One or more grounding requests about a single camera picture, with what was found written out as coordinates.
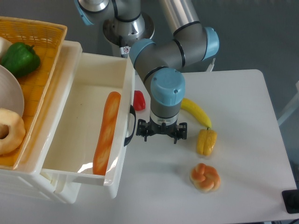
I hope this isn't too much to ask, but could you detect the yellow toy bell pepper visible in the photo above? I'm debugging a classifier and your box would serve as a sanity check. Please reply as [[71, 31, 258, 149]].
[[197, 129, 217, 156]]

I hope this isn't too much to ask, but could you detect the white drawer cabinet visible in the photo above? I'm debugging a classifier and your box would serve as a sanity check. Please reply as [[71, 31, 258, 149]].
[[0, 41, 82, 203]]

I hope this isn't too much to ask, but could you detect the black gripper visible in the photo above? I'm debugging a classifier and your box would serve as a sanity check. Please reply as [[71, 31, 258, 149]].
[[136, 119, 187, 144]]

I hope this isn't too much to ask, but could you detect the orange toy baguette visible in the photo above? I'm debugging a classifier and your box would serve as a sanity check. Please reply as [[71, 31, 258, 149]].
[[93, 91, 121, 175]]

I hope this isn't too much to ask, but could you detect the white cable plug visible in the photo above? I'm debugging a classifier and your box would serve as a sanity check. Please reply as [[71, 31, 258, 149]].
[[206, 58, 216, 72]]

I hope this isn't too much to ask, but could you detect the yellow toy banana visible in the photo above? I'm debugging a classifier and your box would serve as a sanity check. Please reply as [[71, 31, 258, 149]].
[[181, 98, 212, 128]]

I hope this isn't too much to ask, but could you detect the orange knotted bread roll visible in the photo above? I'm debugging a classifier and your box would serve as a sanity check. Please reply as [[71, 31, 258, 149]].
[[190, 163, 221, 192]]

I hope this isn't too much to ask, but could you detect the beige toy donut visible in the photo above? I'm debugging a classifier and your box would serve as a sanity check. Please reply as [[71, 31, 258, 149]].
[[0, 108, 26, 155]]

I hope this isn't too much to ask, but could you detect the yellow woven basket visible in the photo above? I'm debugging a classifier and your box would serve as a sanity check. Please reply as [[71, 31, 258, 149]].
[[0, 16, 67, 170]]

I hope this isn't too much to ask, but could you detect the red toy bell pepper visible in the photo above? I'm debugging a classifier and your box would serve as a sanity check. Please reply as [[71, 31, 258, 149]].
[[133, 90, 146, 111]]

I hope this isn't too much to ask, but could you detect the white frame at right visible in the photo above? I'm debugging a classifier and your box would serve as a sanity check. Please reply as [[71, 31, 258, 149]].
[[277, 81, 299, 126]]

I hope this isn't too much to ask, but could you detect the black device at edge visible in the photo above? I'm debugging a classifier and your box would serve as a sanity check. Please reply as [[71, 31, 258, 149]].
[[282, 189, 299, 214]]

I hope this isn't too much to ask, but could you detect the white drawer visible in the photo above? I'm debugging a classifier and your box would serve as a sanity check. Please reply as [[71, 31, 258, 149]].
[[42, 53, 135, 203]]

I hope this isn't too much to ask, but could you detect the white toy radish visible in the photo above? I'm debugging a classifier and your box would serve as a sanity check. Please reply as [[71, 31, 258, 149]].
[[0, 37, 12, 59]]

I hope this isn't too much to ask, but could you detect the green toy bell pepper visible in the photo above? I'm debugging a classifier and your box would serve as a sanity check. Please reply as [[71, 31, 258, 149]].
[[0, 42, 41, 78]]

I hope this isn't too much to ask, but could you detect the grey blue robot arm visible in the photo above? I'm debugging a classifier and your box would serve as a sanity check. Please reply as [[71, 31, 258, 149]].
[[75, 0, 219, 140]]

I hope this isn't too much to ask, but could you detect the white plate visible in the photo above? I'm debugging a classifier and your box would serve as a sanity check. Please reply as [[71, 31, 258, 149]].
[[0, 66, 24, 117]]

